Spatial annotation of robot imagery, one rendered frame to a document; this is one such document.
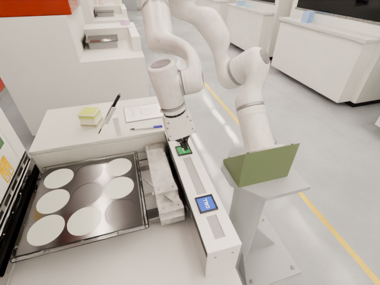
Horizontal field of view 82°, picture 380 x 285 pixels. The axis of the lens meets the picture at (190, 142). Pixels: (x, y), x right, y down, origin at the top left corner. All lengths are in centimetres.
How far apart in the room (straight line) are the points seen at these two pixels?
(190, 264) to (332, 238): 141
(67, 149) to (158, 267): 58
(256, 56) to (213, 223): 64
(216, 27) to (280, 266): 144
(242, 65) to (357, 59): 266
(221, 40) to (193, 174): 54
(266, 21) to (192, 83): 455
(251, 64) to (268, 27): 430
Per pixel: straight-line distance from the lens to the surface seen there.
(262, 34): 518
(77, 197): 87
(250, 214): 115
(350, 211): 224
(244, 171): 86
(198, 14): 98
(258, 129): 91
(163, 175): 88
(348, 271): 191
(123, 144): 98
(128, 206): 78
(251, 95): 94
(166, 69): 64
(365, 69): 373
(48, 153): 103
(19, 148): 100
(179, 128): 75
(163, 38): 73
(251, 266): 167
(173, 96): 67
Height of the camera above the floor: 151
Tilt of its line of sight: 38 degrees down
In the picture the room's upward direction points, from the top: straight up
